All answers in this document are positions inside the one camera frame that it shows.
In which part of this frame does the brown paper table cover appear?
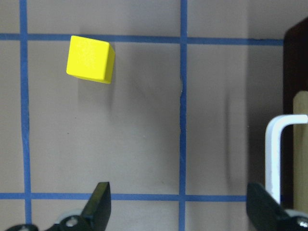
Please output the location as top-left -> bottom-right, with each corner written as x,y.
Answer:
0,0 -> 308,231

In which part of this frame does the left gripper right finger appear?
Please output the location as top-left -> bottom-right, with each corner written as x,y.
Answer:
246,183 -> 308,231

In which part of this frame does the dark wooden drawer box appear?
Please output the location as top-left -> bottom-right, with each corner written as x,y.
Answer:
283,18 -> 308,212

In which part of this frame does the yellow block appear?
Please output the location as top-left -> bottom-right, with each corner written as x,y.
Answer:
66,36 -> 116,84

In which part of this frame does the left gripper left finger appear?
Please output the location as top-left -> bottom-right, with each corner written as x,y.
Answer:
48,182 -> 111,231

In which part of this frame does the white drawer handle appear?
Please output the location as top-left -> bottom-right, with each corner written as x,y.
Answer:
265,114 -> 308,204

